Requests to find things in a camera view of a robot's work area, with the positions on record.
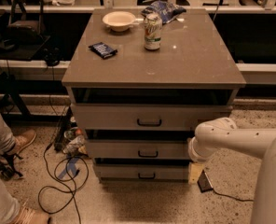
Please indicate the green white soda can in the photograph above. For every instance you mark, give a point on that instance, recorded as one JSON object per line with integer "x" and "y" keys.
{"x": 153, "y": 26}

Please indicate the grey drawer cabinet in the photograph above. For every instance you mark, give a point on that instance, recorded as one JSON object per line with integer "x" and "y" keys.
{"x": 192, "y": 67}

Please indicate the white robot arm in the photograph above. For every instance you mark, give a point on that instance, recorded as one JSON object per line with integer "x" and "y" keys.
{"x": 260, "y": 143}

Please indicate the person's upper leg and shoe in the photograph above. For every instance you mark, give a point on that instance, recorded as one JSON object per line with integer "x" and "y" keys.
{"x": 11, "y": 144}

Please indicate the pile of bottles on floor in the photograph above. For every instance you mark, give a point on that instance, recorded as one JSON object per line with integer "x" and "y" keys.
{"x": 76, "y": 140}

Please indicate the person's lower leg and shoe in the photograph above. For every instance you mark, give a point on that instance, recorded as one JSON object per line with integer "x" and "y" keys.
{"x": 11, "y": 212}

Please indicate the black floor power box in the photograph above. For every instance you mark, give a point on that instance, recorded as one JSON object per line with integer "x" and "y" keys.
{"x": 204, "y": 183}

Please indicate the person's leg and shoe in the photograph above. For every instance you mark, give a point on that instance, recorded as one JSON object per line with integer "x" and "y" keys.
{"x": 11, "y": 144}
{"x": 11, "y": 212}

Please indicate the black bag on shelf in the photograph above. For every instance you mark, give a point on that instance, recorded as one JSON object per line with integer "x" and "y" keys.
{"x": 22, "y": 30}

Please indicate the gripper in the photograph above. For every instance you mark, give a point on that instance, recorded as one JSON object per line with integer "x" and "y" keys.
{"x": 192, "y": 150}

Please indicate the white bowl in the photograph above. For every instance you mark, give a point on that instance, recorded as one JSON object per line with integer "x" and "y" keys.
{"x": 119, "y": 21}

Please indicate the black headphones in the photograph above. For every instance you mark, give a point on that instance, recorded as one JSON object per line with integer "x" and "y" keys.
{"x": 52, "y": 57}

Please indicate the blue chip bag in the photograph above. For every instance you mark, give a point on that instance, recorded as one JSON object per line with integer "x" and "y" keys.
{"x": 167, "y": 11}

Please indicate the grey drawer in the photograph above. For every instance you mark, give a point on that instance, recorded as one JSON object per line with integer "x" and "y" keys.
{"x": 138, "y": 149}
{"x": 141, "y": 172}
{"x": 146, "y": 117}

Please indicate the blue snack bar packet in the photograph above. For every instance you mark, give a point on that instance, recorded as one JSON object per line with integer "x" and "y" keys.
{"x": 103, "y": 50}

